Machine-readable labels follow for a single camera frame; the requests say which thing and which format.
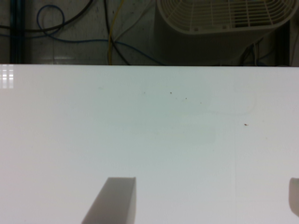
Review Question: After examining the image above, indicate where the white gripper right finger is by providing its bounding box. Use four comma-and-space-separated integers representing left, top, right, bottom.
289, 177, 299, 217

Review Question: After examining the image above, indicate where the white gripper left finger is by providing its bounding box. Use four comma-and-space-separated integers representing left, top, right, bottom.
81, 177, 136, 224

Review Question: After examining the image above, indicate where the yellow cable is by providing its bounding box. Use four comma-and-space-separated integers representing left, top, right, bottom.
107, 0, 125, 65

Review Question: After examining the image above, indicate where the blue cable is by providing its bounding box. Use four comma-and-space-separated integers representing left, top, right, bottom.
0, 4, 166, 66

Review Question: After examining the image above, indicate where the black cable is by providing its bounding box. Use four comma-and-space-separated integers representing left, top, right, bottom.
0, 0, 94, 34

